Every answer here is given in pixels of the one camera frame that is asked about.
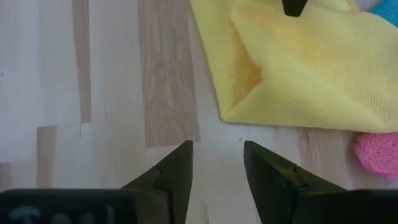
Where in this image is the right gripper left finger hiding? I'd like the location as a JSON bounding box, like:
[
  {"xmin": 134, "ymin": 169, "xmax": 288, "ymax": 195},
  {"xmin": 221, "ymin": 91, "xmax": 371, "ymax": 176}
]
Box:
[{"xmin": 121, "ymin": 139, "xmax": 194, "ymax": 224}]

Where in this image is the pink microfiber towel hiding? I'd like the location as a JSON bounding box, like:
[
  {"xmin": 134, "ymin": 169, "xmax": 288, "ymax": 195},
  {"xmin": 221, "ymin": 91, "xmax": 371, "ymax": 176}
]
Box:
[{"xmin": 353, "ymin": 132, "xmax": 398, "ymax": 178}]

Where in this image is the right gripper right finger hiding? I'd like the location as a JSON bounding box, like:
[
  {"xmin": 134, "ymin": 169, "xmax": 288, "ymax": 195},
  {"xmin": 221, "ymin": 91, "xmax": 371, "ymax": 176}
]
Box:
[{"xmin": 243, "ymin": 140, "xmax": 346, "ymax": 224}]

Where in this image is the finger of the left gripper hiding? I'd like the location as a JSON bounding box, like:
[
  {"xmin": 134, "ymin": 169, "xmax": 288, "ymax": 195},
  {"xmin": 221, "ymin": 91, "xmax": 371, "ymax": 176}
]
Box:
[{"xmin": 281, "ymin": 0, "xmax": 308, "ymax": 18}]

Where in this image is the light blue microfiber towel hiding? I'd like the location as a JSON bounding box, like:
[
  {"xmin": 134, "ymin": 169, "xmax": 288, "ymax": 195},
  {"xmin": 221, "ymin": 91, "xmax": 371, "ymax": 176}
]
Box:
[{"xmin": 369, "ymin": 0, "xmax": 398, "ymax": 27}]

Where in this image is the yellow microfiber towel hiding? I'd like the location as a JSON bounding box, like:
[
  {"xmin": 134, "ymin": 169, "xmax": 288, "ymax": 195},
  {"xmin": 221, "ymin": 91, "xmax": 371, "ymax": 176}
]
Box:
[{"xmin": 189, "ymin": 0, "xmax": 398, "ymax": 134}]

